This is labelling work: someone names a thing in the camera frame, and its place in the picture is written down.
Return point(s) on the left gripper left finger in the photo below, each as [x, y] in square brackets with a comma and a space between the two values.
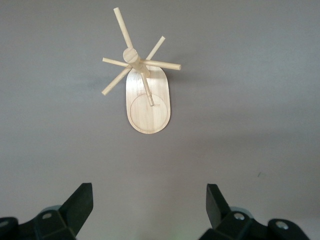
[75, 212]

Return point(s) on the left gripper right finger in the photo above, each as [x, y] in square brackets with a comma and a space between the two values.
[222, 217]

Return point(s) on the wooden cup rack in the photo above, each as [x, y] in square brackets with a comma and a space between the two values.
[150, 117]

